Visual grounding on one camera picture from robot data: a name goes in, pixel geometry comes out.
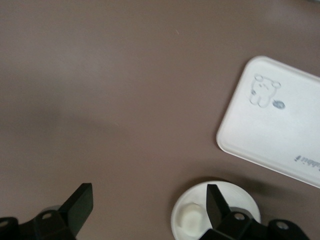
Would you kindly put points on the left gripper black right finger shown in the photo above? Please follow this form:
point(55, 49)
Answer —
point(217, 210)

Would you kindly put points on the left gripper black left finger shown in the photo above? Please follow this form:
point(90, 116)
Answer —
point(62, 220)

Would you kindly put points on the small white steamed bun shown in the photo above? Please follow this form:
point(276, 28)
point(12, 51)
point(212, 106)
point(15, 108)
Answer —
point(191, 218)

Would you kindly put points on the round cream plate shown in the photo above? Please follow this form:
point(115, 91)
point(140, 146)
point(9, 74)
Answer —
point(193, 193)

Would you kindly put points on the cream rabbit print tray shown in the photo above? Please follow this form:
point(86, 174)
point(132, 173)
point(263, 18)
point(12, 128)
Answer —
point(275, 125)

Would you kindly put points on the brown table cover mat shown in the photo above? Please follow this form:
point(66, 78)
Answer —
point(100, 87)

